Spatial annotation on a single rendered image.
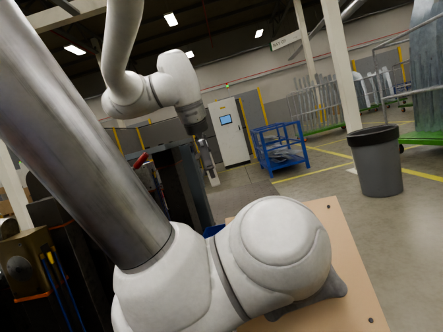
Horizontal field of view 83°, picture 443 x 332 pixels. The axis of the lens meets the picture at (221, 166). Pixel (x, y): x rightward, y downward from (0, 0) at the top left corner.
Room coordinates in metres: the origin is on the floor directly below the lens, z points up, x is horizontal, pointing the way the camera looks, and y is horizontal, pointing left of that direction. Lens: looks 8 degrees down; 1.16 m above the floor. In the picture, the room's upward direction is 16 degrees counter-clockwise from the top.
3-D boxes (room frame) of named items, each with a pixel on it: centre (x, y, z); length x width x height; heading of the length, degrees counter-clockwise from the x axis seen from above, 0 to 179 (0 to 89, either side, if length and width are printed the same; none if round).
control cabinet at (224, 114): (7.60, -0.50, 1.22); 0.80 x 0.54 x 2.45; 86
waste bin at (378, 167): (2.72, -1.70, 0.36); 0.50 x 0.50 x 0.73
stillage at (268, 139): (6.75, -1.44, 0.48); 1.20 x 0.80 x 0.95; 175
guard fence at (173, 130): (8.25, 0.60, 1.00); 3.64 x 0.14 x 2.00; 86
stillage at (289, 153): (5.36, -1.29, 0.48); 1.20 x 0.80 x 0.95; 178
